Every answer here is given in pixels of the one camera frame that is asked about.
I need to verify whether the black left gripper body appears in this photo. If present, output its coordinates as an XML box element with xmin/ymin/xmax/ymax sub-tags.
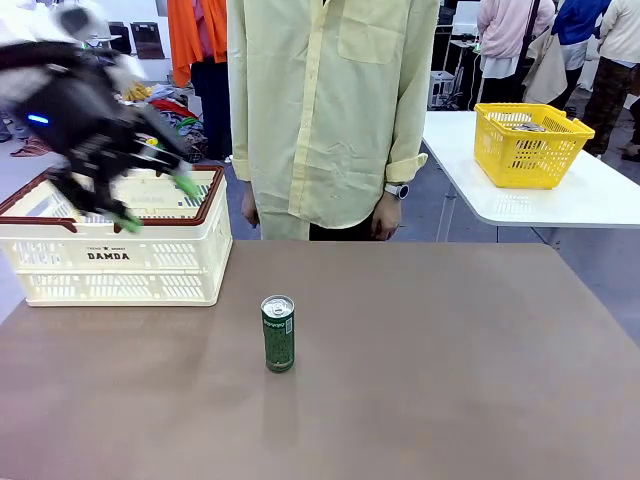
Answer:
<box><xmin>9</xmin><ymin>64</ymin><xmax>146</xmax><ymax>176</ymax></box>

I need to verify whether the dark green drink can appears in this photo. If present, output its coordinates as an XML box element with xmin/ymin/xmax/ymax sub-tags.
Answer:
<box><xmin>260</xmin><ymin>294</ymin><xmax>296</xmax><ymax>374</ymax></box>

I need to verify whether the person right forearm yellow sleeve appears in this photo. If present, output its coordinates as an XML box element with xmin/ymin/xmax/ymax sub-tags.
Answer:
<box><xmin>227</xmin><ymin>89</ymin><xmax>257</xmax><ymax>194</ymax></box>

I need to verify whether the person left forearm yellow sleeve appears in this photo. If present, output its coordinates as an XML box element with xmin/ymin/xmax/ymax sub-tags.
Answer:
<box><xmin>384</xmin><ymin>89</ymin><xmax>441</xmax><ymax>187</ymax></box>

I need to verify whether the cream plastic shopping basket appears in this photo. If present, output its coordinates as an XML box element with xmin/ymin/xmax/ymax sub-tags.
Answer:
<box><xmin>0</xmin><ymin>164</ymin><xmax>235</xmax><ymax>308</ymax></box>

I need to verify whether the yellow plastic basket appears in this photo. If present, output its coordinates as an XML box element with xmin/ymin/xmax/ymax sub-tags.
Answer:
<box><xmin>473</xmin><ymin>102</ymin><xmax>596</xmax><ymax>190</ymax></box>

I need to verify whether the person right hand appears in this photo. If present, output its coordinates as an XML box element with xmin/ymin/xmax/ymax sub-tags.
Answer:
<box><xmin>242</xmin><ymin>185</ymin><xmax>260</xmax><ymax>229</ymax></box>

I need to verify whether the person left hand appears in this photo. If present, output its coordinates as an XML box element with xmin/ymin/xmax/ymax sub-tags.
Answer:
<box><xmin>372</xmin><ymin>194</ymin><xmax>404</xmax><ymax>241</ymax></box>

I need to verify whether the colourful clothes pile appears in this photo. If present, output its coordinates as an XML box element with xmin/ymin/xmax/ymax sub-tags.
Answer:
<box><xmin>122</xmin><ymin>82</ymin><xmax>206</xmax><ymax>164</ymax></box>

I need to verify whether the reddish clothes pile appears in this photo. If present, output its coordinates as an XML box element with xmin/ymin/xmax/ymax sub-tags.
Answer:
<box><xmin>9</xmin><ymin>132</ymin><xmax>59</xmax><ymax>159</ymax></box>

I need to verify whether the black chair back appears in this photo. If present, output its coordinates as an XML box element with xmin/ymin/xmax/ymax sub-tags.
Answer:
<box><xmin>107</xmin><ymin>20</ymin><xmax>132</xmax><ymax>56</ymax></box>
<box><xmin>129</xmin><ymin>22</ymin><xmax>166</xmax><ymax>60</ymax></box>

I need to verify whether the person in orange top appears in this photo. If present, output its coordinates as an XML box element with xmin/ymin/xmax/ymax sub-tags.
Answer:
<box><xmin>167</xmin><ymin>0</ymin><xmax>235</xmax><ymax>162</ymax></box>

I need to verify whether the person in yellow shirt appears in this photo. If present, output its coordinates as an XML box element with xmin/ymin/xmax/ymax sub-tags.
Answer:
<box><xmin>227</xmin><ymin>0</ymin><xmax>441</xmax><ymax>243</ymax></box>

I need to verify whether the white computer case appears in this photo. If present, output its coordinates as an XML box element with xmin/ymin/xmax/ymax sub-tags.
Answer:
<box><xmin>428</xmin><ymin>69</ymin><xmax>457</xmax><ymax>110</ymax></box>

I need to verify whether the white table leg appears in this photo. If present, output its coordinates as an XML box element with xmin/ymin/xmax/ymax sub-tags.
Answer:
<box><xmin>437</xmin><ymin>197</ymin><xmax>454</xmax><ymax>243</ymax></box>

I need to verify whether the person in pink sweater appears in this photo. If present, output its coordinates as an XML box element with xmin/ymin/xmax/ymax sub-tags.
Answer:
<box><xmin>476</xmin><ymin>0</ymin><xmax>557</xmax><ymax>112</ymax></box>

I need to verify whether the beige coat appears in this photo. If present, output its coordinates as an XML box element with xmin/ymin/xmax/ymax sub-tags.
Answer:
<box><xmin>522</xmin><ymin>29</ymin><xmax>569</xmax><ymax>106</ymax></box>

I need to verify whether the white side table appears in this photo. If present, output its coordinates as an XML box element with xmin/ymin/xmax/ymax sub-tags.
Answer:
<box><xmin>422</xmin><ymin>110</ymin><xmax>640</xmax><ymax>229</ymax></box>

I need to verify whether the person in blue jacket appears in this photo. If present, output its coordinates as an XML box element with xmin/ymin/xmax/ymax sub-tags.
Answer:
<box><xmin>544</xmin><ymin>0</ymin><xmax>614</xmax><ymax>119</ymax></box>

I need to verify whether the person in cream sweater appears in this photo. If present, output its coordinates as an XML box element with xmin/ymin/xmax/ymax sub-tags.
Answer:
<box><xmin>579</xmin><ymin>0</ymin><xmax>640</xmax><ymax>157</ymax></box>

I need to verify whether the brown basket handle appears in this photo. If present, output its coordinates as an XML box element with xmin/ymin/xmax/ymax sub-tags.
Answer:
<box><xmin>0</xmin><ymin>172</ymin><xmax>80</xmax><ymax>235</ymax></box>
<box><xmin>113</xmin><ymin>164</ymin><xmax>226</xmax><ymax>235</ymax></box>

